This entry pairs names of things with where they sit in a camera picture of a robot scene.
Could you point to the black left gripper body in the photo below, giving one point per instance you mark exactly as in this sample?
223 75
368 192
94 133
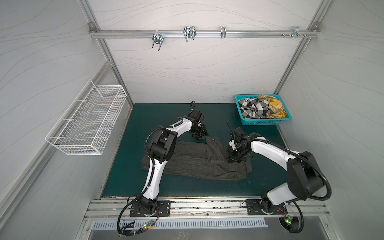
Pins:
199 131

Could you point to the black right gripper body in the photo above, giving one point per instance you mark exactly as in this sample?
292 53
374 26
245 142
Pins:
237 151

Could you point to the dark grey pinstriped shirt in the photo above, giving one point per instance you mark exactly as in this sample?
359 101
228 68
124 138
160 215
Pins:
208 161

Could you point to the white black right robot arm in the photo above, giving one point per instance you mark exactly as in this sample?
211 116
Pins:
304 178

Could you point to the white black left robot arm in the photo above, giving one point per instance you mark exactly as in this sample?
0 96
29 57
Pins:
159 147

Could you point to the teal plastic laundry basket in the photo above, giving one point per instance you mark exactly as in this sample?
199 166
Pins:
248 122

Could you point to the black white checkered shirt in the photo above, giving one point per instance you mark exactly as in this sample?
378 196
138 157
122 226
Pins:
254 108

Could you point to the yellow plaid shirt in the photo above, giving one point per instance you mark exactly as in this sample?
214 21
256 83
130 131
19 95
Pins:
276 107

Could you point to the metal double hook clamp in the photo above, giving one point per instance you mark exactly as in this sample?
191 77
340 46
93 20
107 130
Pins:
189 33

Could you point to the metal u-bolt clamp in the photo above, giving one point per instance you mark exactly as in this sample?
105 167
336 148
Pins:
157 39

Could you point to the white slotted vent strip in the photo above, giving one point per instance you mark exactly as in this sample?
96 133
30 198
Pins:
171 224

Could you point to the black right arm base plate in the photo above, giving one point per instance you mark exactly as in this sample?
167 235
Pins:
255 207

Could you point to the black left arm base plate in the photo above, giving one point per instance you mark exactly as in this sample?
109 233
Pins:
162 208

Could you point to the small metal ring clamp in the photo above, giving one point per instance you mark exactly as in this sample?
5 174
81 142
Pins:
223 32

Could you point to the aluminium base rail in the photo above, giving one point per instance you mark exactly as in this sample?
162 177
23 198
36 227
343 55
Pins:
196 207

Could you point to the white wire wall basket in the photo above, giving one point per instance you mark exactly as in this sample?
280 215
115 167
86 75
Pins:
85 127

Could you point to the metal bracket with bolts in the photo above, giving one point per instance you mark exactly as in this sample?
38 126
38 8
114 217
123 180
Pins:
295 34

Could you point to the aluminium top cross rail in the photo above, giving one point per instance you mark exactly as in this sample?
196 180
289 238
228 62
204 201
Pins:
201 34

